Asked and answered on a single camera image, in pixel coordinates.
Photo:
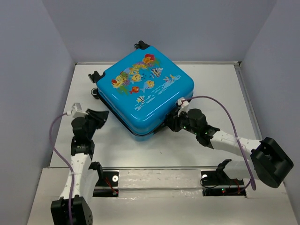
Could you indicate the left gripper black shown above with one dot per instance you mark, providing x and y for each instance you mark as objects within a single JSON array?
[{"x": 99, "y": 116}]

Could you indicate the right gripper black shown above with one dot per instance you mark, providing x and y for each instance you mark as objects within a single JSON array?
[{"x": 173, "y": 121}]

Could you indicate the blue hard-shell suitcase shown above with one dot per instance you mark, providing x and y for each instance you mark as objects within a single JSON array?
[{"x": 141, "y": 89}]

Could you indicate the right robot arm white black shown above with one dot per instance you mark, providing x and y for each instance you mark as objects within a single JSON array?
[{"x": 264, "y": 159}]

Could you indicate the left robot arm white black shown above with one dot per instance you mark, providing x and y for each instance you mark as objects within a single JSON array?
[{"x": 72, "y": 206}]

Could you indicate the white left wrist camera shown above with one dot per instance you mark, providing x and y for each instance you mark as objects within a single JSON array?
[{"x": 76, "y": 111}]

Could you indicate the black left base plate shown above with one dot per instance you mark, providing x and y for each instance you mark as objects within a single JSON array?
[{"x": 108, "y": 185}]

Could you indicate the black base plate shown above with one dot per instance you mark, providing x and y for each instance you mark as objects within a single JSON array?
[
  {"x": 108, "y": 185},
  {"x": 216, "y": 183}
]

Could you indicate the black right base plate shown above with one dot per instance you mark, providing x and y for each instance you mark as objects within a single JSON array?
[{"x": 216, "y": 183}]

